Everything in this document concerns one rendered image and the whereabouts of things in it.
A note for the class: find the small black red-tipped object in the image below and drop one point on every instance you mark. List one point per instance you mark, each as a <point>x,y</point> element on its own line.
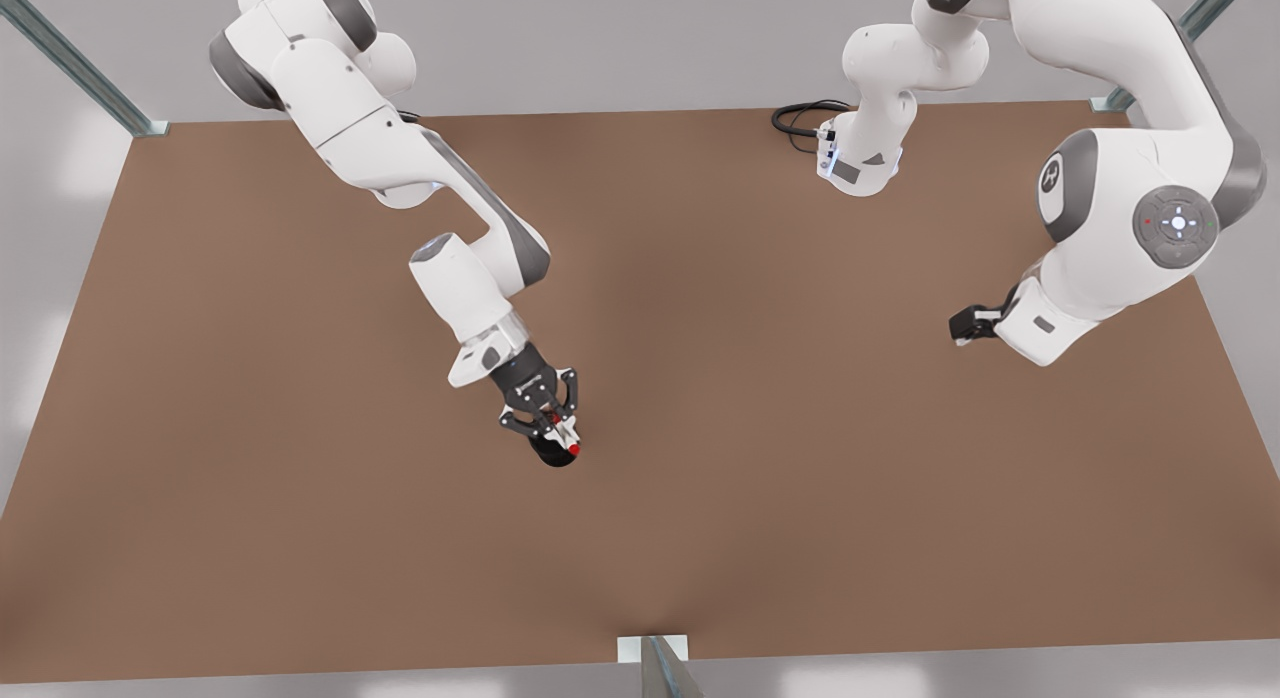
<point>557,452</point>

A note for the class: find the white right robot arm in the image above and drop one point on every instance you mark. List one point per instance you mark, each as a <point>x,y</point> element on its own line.
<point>380,148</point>

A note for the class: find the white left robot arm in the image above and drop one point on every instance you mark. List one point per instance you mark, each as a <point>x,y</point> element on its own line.
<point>1120,208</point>

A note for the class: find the silver frame post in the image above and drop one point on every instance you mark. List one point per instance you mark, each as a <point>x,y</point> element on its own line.
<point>660,666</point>
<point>1180,40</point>
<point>75,63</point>

